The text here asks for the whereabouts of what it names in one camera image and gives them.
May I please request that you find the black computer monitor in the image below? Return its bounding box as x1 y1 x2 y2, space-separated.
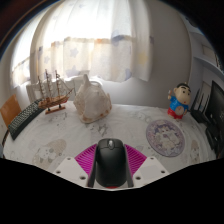
203 79 224 158

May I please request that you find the black router with antennas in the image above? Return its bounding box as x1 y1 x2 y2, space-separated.
189 88 211 124

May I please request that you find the black computer mouse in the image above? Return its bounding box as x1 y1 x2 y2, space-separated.
94 137 128 189

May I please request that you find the wooden model sailing ship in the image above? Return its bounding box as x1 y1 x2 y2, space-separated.
36 69 75 115

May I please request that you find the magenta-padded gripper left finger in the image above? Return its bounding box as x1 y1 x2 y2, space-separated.
53 143 99 188

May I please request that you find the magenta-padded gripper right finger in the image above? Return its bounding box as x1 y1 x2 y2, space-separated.
123 143 170 188

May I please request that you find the white star-print curtain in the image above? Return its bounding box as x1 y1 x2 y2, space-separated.
9 0 155 88

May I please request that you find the orange wooden chair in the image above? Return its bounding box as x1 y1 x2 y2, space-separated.
0 94 23 129

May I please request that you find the black keyboard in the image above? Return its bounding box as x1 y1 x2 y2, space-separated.
7 99 46 141

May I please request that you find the cartoon boy figure clock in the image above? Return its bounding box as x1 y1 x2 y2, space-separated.
167 82 192 120

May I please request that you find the large white conch shell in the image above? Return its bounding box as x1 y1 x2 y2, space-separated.
73 73 113 124

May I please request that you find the white printed tablecloth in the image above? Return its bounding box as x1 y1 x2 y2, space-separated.
2 101 218 189

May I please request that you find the white wall shelf unit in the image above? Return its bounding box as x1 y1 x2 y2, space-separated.
186 19 224 78

